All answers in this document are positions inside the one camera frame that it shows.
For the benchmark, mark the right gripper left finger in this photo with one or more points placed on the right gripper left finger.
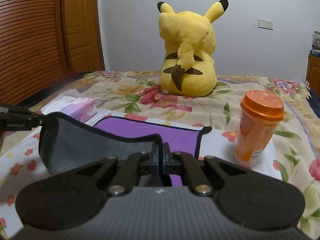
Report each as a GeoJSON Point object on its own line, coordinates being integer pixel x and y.
{"type": "Point", "coordinates": [136, 165]}

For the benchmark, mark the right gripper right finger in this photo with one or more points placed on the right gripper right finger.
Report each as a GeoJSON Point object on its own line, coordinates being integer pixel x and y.
{"type": "Point", "coordinates": [187, 167]}

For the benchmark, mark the purple grey microfiber towel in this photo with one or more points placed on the purple grey microfiber towel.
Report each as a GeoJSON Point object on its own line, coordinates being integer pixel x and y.
{"type": "Point", "coordinates": [75, 154]}

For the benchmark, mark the purple tissue box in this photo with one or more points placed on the purple tissue box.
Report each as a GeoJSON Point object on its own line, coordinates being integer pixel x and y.
{"type": "Point", "coordinates": [72, 104]}

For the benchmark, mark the yellow Pikachu plush toy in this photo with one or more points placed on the yellow Pikachu plush toy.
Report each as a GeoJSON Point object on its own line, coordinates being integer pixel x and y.
{"type": "Point", "coordinates": [189, 40]}

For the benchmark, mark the wooden slatted wardrobe door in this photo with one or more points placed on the wooden slatted wardrobe door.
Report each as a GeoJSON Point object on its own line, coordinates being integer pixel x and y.
{"type": "Point", "coordinates": [45, 42]}

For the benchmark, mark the orange plastic cup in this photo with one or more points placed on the orange plastic cup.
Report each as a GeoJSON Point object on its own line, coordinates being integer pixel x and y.
{"type": "Point", "coordinates": [261, 112]}

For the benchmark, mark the floral bed blanket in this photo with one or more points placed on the floral bed blanket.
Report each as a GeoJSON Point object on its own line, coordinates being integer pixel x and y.
{"type": "Point", "coordinates": [138, 96]}

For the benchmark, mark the wooden sideboard cabinet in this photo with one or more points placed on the wooden sideboard cabinet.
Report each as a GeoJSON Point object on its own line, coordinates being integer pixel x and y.
{"type": "Point", "coordinates": [313, 73]}

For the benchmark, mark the clutter pile on cabinet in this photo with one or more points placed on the clutter pile on cabinet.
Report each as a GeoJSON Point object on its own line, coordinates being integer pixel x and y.
{"type": "Point", "coordinates": [315, 46]}

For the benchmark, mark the white wall switch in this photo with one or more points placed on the white wall switch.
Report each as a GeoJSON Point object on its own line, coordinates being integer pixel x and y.
{"type": "Point", "coordinates": [264, 24]}

